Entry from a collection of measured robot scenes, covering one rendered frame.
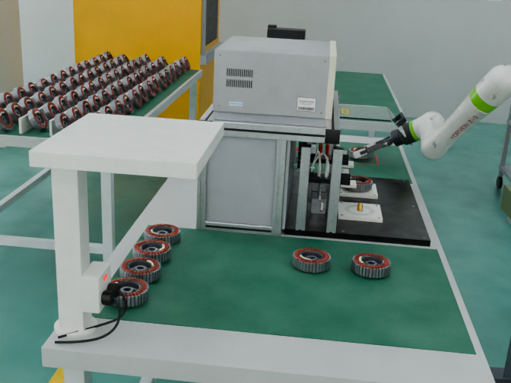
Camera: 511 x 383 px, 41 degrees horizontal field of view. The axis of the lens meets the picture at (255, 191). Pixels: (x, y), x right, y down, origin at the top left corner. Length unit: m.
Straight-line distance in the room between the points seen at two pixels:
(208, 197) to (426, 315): 0.80
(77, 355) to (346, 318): 0.66
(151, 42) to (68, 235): 4.48
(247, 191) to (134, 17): 3.94
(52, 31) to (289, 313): 6.76
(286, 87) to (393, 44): 5.49
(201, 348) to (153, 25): 4.56
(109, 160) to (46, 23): 6.87
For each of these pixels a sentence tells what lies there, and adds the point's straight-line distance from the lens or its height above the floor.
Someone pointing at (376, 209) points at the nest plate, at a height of 0.78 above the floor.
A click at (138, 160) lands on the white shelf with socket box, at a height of 1.20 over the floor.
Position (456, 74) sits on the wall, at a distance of 7.79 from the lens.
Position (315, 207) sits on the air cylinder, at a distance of 2.35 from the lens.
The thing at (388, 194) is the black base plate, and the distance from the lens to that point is 2.64.
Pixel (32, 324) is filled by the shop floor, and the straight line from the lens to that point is 3.24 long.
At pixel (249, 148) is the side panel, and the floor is 1.03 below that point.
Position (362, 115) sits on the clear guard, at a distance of 2.55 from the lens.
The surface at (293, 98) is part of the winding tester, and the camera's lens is 2.21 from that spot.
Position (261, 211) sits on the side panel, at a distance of 2.19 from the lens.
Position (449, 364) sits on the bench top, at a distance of 1.64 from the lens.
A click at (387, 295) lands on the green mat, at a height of 0.75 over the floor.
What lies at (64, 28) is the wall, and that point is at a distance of 8.16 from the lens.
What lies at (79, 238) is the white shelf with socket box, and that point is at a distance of 1.55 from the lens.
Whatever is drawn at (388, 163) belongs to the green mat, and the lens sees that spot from 3.11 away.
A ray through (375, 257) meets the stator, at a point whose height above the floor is 0.78.
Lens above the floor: 1.60
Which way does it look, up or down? 19 degrees down
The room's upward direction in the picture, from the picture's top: 3 degrees clockwise
